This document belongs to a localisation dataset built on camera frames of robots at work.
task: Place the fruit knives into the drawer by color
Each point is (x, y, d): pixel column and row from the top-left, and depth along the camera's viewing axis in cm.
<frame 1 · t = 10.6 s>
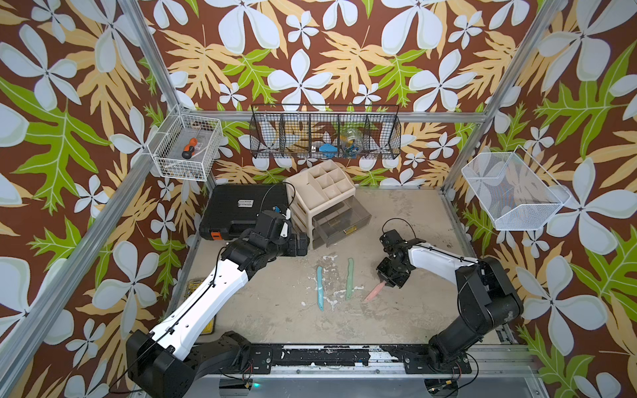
left hand: (298, 237, 77), fingers open
right hand: (376, 281, 92), fingers closed
beige plastic drawer organizer: (323, 204, 84), point 25 cm above the table
black plastic tool case: (231, 210, 107), point 6 cm above the table
blue fruit knife: (319, 288, 90), on the table
green fruit knife: (349, 286, 91), on the table
pink fruit knife: (375, 291, 90), on the table

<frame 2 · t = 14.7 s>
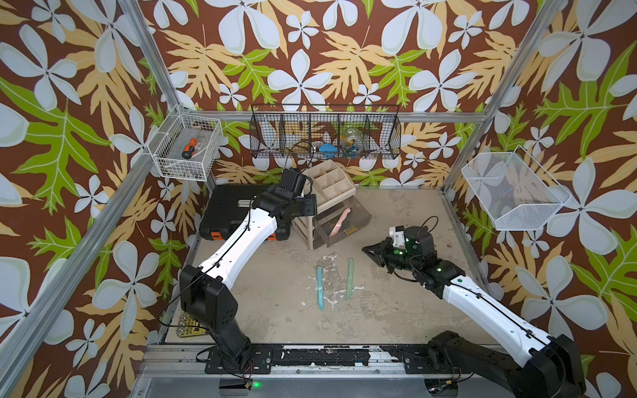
left hand: (310, 201, 82), fingers open
right hand: (360, 247, 76), fingers closed
pink fruit knife: (342, 220, 90), point 17 cm above the table
the other named things where they were.

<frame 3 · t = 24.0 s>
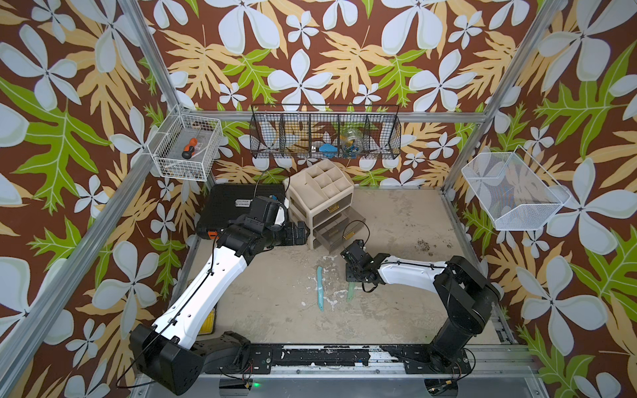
left hand: (299, 229, 75), fingers open
right hand: (349, 272, 94), fingers open
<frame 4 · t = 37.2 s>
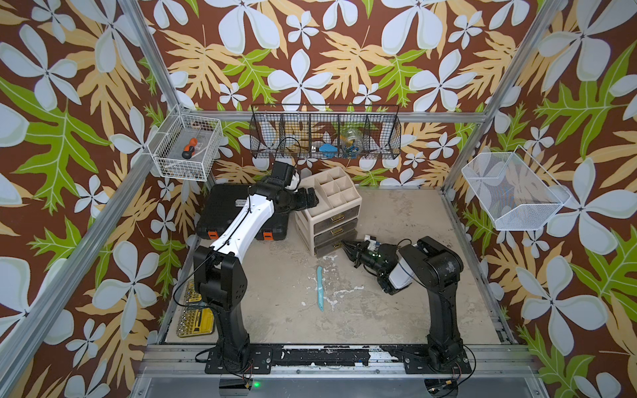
left hand: (310, 199, 86), fingers open
right hand: (339, 242, 92), fingers closed
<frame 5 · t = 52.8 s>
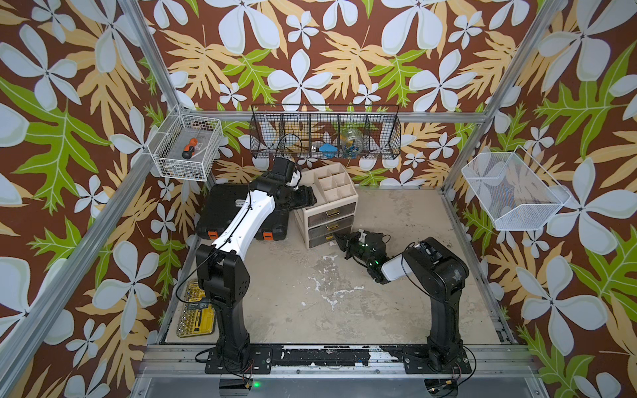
left hand: (310, 198, 86), fingers open
right hand: (331, 232, 93), fingers closed
